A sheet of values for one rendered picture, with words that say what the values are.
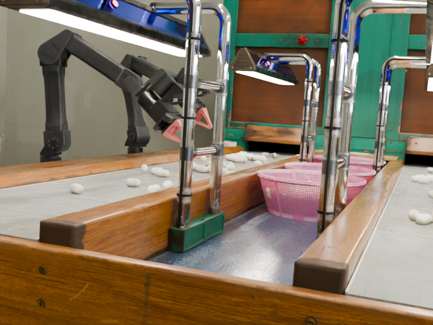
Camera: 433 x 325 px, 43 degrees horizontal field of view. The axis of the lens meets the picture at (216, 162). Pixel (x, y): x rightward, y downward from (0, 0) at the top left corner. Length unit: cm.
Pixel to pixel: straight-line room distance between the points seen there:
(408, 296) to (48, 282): 41
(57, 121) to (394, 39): 139
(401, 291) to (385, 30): 187
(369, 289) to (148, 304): 24
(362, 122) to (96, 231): 178
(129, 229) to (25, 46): 332
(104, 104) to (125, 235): 293
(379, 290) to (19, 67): 365
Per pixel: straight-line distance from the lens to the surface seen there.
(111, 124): 368
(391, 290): 61
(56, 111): 170
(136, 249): 84
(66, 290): 69
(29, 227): 79
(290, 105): 244
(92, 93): 375
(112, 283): 65
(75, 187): 107
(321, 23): 245
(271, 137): 239
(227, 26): 106
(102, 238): 75
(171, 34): 114
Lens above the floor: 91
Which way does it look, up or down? 5 degrees down
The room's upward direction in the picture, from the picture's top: 4 degrees clockwise
